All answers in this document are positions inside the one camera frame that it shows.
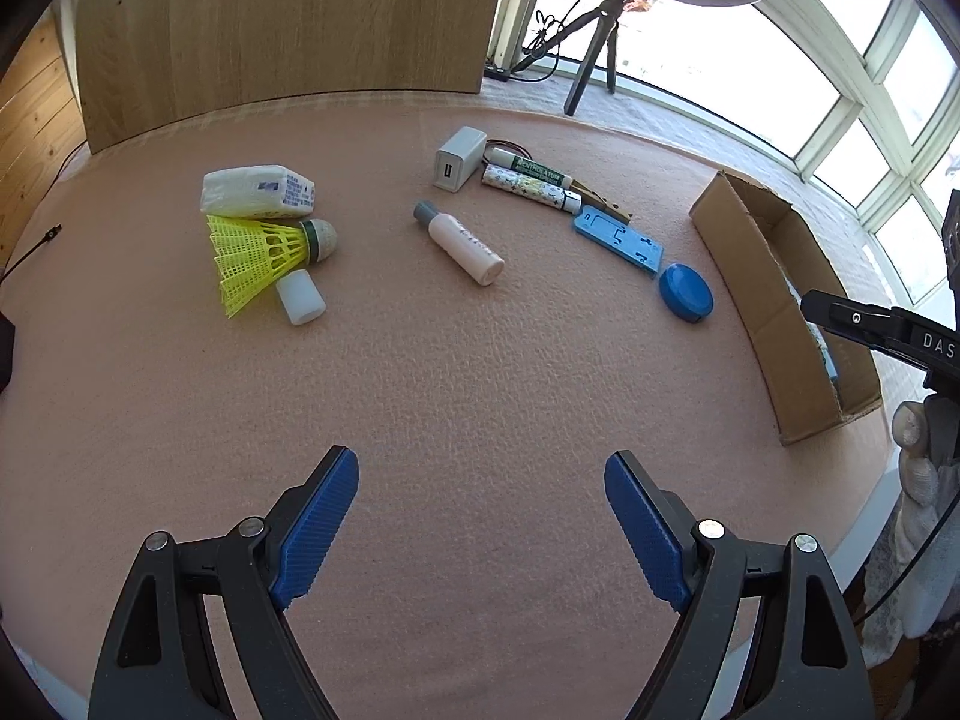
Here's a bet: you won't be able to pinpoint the green label glue stick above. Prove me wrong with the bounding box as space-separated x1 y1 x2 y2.
489 148 575 188

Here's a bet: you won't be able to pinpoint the cardboard box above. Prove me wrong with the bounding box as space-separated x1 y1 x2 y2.
688 170 884 447

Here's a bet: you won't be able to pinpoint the black tripod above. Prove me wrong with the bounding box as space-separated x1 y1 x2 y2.
510 0 627 117

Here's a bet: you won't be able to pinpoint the light blue bottle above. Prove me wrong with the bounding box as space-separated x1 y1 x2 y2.
787 277 839 383

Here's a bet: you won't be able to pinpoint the wooden clothespin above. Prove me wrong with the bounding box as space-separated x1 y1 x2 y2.
570 178 633 220

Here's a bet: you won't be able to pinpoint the person's right hand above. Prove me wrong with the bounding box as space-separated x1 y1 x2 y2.
891 397 942 507

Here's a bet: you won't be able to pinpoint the white bottle with grey cap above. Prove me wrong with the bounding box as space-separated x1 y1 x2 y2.
412 200 505 287

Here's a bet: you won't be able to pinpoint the white charger block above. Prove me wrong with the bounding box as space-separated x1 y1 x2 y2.
431 126 488 194

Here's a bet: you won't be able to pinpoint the pine wood panel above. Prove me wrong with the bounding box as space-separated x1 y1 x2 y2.
0 11 87 271

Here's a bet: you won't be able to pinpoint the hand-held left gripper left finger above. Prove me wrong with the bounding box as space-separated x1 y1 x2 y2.
88 445 361 720

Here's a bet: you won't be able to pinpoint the yellow plastic shuttlecock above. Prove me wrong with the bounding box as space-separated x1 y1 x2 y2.
206 214 340 320

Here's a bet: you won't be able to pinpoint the blue round tape measure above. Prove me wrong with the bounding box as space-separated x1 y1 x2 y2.
658 262 715 323

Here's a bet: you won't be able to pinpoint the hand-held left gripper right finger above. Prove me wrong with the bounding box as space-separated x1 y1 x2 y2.
604 450 875 720

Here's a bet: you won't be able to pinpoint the light oak board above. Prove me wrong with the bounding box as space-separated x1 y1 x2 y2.
75 0 515 155

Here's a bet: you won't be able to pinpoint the blue plastic phone stand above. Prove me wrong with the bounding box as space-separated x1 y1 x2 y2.
572 204 666 276

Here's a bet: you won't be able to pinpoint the person's right forearm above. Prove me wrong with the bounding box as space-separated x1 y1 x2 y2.
862 495 960 672

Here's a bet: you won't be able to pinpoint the small white plastic cylinder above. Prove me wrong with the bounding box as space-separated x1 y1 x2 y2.
275 270 328 326

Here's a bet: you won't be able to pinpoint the black USB cable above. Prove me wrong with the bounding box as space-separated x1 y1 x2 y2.
0 223 65 278

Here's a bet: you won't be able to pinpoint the black ring light cables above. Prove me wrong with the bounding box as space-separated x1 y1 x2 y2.
514 7 571 83

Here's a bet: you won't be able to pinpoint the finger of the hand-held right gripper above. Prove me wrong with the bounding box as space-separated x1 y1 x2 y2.
800 289 901 352

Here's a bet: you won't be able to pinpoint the white framed window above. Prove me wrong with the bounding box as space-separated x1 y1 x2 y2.
487 0 960 308

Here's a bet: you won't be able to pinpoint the patterned white tissue pack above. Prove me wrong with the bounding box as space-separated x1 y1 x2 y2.
200 163 317 217

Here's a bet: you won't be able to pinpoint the white star-patterned tube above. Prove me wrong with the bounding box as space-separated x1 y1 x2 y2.
481 165 583 215

